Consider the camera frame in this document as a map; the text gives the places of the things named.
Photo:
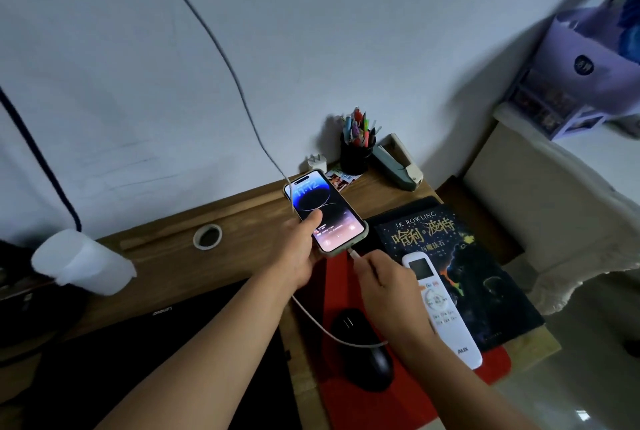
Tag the person's right hand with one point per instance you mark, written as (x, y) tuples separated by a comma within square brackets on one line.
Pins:
[(395, 299)]

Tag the person's left hand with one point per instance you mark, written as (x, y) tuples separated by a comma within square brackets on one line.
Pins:
[(291, 254)]

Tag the person's left thumb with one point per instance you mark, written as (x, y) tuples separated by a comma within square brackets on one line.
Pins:
[(311, 223)]

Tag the person's right thumb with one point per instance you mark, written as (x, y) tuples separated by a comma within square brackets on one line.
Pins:
[(363, 280)]

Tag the smartphone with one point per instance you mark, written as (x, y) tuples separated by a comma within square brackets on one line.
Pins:
[(325, 212)]

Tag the person's left forearm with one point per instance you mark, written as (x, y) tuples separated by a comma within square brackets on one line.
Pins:
[(210, 359)]

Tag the person's right forearm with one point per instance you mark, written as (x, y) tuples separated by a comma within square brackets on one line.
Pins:
[(455, 389)]

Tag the red mouse pad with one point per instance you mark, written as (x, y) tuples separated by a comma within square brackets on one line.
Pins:
[(345, 284)]

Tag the small photo card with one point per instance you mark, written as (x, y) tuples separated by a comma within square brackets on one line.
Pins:
[(338, 179)]

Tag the white charger plug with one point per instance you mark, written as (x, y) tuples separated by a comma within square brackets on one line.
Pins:
[(316, 164)]

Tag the black pen holder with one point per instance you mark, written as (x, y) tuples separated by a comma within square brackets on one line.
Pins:
[(354, 159)]

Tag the black computer mouse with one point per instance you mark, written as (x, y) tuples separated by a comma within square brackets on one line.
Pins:
[(367, 364)]

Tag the white remote control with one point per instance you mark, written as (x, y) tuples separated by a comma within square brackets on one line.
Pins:
[(452, 334)]

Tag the grey-green stapler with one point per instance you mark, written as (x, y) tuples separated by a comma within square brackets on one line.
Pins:
[(397, 164)]

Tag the bunch of colourful pens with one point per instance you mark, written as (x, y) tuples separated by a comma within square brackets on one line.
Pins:
[(357, 129)]

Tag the dark illustrated book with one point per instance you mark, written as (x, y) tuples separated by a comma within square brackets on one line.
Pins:
[(492, 294)]

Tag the beige cabinet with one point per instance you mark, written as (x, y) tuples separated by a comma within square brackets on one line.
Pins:
[(505, 194)]

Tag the black laptop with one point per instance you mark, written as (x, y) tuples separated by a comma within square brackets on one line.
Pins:
[(165, 344)]

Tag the white plastic lamp shade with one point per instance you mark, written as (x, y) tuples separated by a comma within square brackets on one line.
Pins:
[(82, 262)]

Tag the white lace cloth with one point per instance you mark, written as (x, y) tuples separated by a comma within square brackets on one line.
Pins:
[(595, 204)]

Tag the purple desktop drawer organizer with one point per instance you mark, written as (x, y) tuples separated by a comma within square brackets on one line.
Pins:
[(545, 104)]

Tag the black device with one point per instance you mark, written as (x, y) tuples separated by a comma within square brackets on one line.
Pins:
[(25, 294)]

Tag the purple paper bag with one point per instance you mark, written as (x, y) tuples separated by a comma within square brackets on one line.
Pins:
[(580, 64)]

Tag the blue flower bouquet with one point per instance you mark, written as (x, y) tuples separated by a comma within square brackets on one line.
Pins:
[(631, 14)]

